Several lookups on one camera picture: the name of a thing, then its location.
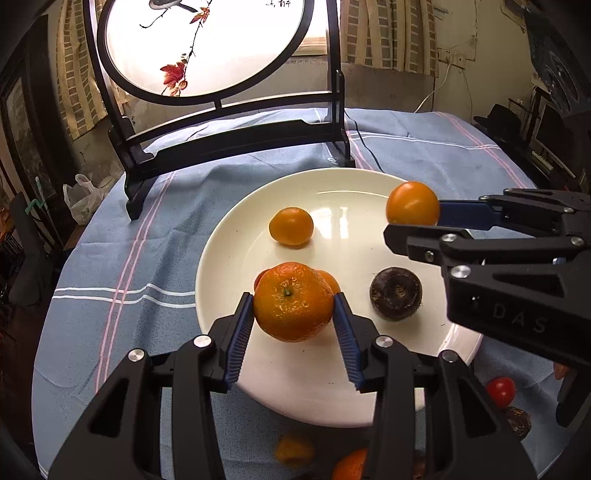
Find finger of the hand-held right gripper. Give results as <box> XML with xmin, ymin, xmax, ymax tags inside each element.
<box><xmin>383</xmin><ymin>224</ymin><xmax>591</xmax><ymax>370</ymax></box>
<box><xmin>436</xmin><ymin>187</ymin><xmax>591</xmax><ymax>238</ymax></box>

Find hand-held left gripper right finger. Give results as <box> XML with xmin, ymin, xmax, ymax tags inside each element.
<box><xmin>332</xmin><ymin>292</ymin><xmax>536</xmax><ymax>480</ymax></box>

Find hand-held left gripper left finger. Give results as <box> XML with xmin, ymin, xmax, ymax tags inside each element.
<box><xmin>48</xmin><ymin>292</ymin><xmax>256</xmax><ymax>480</ymax></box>

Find smooth small orange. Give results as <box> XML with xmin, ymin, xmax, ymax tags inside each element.
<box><xmin>318</xmin><ymin>269</ymin><xmax>341</xmax><ymax>296</ymax></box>
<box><xmin>269</xmin><ymin>207</ymin><xmax>314</xmax><ymax>247</ymax></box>
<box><xmin>386</xmin><ymin>181</ymin><xmax>441</xmax><ymax>227</ymax></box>

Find white round plate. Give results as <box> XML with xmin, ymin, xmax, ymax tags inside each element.
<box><xmin>195</xmin><ymin>167</ymin><xmax>484</xmax><ymax>428</ymax></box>

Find dark wrinkled passion fruit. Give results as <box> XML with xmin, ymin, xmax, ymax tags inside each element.
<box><xmin>369</xmin><ymin>268</ymin><xmax>423</xmax><ymax>321</ymax></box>
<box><xmin>501</xmin><ymin>406</ymin><xmax>532</xmax><ymax>441</ymax></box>

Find black hat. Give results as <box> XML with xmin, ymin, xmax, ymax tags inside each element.
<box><xmin>473</xmin><ymin>104</ymin><xmax>525</xmax><ymax>139</ymax></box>

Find blue striped tablecloth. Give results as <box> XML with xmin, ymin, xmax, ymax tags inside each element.
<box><xmin>32</xmin><ymin>108</ymin><xmax>573</xmax><ymax>480</ymax></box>

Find checked beige curtain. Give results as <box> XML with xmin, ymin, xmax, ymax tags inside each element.
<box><xmin>55</xmin><ymin>0</ymin><xmax>134</xmax><ymax>139</ymax></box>
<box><xmin>344</xmin><ymin>0</ymin><xmax>462</xmax><ymax>75</ymax></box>

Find white plastic bag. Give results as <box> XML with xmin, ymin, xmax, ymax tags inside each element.
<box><xmin>63</xmin><ymin>174</ymin><xmax>107</xmax><ymax>226</ymax></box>

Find round bird painting table screen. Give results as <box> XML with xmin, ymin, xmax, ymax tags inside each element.
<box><xmin>83</xmin><ymin>0</ymin><xmax>356</xmax><ymax>221</ymax></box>

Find dark framed painting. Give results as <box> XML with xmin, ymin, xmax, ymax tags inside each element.
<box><xmin>0</xmin><ymin>74</ymin><xmax>61</xmax><ymax>199</ymax></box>

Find black power cable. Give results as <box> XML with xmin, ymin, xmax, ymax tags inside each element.
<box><xmin>344</xmin><ymin>115</ymin><xmax>389</xmax><ymax>174</ymax></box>

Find white power cable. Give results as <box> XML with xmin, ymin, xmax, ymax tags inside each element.
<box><xmin>413</xmin><ymin>60</ymin><xmax>452</xmax><ymax>114</ymax></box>

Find white wall socket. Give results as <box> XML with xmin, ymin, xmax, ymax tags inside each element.
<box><xmin>436</xmin><ymin>46</ymin><xmax>467</xmax><ymax>70</ymax></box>

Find dark patterned wall hanging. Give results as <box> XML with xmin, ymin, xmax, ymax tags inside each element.
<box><xmin>522</xmin><ymin>0</ymin><xmax>591</xmax><ymax>112</ymax></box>

